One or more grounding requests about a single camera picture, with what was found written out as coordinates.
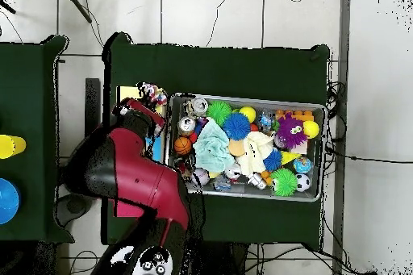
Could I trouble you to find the multicoloured knotted rag toy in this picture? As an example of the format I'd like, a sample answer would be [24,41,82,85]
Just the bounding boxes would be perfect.
[136,81,169,106]

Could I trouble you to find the wooden box with three holes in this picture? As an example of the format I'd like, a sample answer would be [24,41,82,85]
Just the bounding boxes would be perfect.
[114,85,169,219]

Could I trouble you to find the shallow silver mesh bin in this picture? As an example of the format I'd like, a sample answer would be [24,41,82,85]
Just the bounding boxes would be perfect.
[165,92,325,203]

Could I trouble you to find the small orange basketball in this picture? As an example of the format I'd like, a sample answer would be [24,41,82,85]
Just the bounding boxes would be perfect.
[173,135,194,156]

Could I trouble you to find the silver drink can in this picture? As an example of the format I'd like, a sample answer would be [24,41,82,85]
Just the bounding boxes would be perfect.
[186,97,209,118]

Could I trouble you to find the mint green cloth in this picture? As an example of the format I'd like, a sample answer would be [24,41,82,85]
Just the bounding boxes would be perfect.
[192,118,236,173]

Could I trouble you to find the dark green table cloth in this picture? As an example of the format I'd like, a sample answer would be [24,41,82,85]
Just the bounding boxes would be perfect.
[101,31,332,246]
[0,34,75,244]

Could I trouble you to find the blue spiky ball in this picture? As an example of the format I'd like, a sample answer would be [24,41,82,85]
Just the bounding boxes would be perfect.
[222,112,252,141]

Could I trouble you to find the cream cloth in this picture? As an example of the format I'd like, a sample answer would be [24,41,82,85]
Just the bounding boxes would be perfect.
[236,131,275,177]

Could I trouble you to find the black tripod leg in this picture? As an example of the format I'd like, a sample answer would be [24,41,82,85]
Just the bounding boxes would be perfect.
[60,0,94,24]
[0,0,16,15]

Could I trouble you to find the yellow cup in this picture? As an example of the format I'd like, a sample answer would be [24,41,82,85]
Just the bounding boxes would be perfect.
[0,134,27,160]

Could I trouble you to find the purple spiky monster toy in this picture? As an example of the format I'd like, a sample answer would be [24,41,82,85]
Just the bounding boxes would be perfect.
[276,114,307,149]

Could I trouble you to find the green spiky ball with eyes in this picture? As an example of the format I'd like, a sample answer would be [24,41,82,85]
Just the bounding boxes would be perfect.
[269,167,298,198]

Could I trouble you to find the orange toy building block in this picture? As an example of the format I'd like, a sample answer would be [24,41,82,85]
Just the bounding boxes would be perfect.
[275,109,315,123]

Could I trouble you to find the blue bowl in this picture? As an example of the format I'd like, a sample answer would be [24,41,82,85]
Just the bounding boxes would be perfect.
[0,177,22,225]

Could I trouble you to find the small soccer ball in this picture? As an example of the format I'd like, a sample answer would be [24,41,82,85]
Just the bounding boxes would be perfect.
[294,173,311,192]

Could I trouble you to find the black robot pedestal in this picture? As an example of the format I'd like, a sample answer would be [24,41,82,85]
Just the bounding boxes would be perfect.
[202,240,249,275]

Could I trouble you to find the black cable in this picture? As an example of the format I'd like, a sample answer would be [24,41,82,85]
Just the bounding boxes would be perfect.
[324,145,413,165]

